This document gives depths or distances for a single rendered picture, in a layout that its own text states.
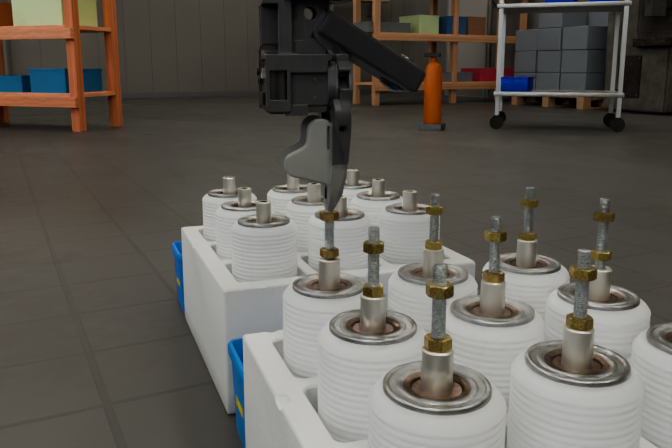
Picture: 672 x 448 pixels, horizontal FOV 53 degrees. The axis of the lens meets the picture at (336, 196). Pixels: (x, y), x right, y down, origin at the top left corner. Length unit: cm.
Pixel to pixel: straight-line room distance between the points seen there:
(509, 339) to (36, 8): 519
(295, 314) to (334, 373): 12
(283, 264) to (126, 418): 30
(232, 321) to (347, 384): 39
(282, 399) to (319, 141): 24
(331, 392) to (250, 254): 41
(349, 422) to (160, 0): 1083
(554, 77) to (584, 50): 52
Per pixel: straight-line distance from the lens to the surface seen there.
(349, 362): 56
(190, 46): 1135
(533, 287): 76
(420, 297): 70
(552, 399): 52
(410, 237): 103
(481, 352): 61
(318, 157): 64
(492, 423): 48
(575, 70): 832
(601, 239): 69
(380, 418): 47
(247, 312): 93
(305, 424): 59
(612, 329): 68
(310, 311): 66
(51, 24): 551
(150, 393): 107
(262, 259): 95
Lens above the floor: 47
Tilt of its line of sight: 11 degrees down
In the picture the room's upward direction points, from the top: straight up
